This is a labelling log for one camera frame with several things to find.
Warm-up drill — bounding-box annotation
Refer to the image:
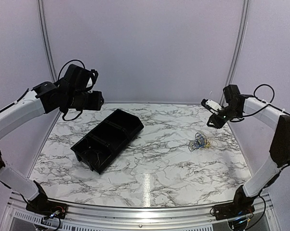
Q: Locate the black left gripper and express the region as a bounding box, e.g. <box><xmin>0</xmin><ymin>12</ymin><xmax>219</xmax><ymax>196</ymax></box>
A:
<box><xmin>66</xmin><ymin>90</ymin><xmax>105</xmax><ymax>111</ymax></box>

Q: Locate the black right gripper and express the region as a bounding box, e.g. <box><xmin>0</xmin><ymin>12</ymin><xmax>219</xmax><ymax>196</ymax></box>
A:
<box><xmin>207</xmin><ymin>104</ymin><xmax>242</xmax><ymax>129</ymax></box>

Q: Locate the bundle of coloured cables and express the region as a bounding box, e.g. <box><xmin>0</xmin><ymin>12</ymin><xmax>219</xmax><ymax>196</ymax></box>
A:
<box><xmin>188</xmin><ymin>131</ymin><xmax>219</xmax><ymax>152</ymax></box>

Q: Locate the thin black cable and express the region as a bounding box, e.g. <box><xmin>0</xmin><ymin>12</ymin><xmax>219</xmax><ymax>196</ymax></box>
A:
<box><xmin>83</xmin><ymin>149</ymin><xmax>105</xmax><ymax>169</ymax></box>

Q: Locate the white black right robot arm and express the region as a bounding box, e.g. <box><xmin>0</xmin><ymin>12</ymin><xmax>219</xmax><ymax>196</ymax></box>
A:
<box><xmin>201</xmin><ymin>84</ymin><xmax>290</xmax><ymax>220</ymax></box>

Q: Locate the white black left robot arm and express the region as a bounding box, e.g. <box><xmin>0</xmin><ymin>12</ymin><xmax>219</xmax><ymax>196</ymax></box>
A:
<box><xmin>0</xmin><ymin>60</ymin><xmax>104</xmax><ymax>214</ymax></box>

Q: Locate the black three-compartment plastic bin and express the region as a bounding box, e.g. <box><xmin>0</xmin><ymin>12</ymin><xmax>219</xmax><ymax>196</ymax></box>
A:
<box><xmin>71</xmin><ymin>109</ymin><xmax>144</xmax><ymax>174</ymax></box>

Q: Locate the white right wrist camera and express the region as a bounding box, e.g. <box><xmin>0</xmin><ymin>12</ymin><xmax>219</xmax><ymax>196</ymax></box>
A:
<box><xmin>201</xmin><ymin>99</ymin><xmax>222</xmax><ymax>115</ymax></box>

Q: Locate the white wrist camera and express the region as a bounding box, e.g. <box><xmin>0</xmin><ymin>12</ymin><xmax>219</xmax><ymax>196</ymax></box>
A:
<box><xmin>201</xmin><ymin>99</ymin><xmax>222</xmax><ymax>115</ymax></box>
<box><xmin>86</xmin><ymin>69</ymin><xmax>99</xmax><ymax>93</ymax></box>

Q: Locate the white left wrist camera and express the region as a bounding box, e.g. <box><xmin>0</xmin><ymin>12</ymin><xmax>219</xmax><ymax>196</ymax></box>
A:
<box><xmin>86</xmin><ymin>69</ymin><xmax>99</xmax><ymax>93</ymax></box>

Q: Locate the right aluminium corner post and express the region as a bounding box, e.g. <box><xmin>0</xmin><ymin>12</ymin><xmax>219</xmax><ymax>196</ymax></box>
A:
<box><xmin>225</xmin><ymin>0</ymin><xmax>250</xmax><ymax>85</ymax></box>

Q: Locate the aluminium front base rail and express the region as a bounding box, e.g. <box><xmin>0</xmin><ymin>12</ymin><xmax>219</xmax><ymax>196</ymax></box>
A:
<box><xmin>0</xmin><ymin>192</ymin><xmax>281</xmax><ymax>231</ymax></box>

